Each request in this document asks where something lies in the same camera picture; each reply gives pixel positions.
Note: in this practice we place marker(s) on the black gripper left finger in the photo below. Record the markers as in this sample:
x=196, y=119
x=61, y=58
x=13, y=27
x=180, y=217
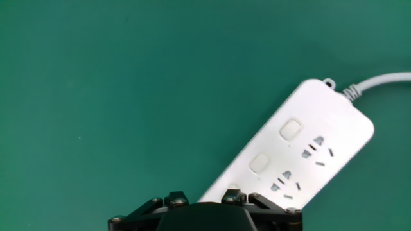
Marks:
x=141, y=213

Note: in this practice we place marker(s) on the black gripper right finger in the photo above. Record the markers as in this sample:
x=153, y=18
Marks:
x=273, y=216

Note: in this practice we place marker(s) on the white four-socket power strip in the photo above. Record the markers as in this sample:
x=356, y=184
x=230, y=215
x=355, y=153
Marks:
x=305, y=128

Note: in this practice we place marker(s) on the green table mat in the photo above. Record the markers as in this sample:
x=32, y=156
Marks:
x=128, y=96

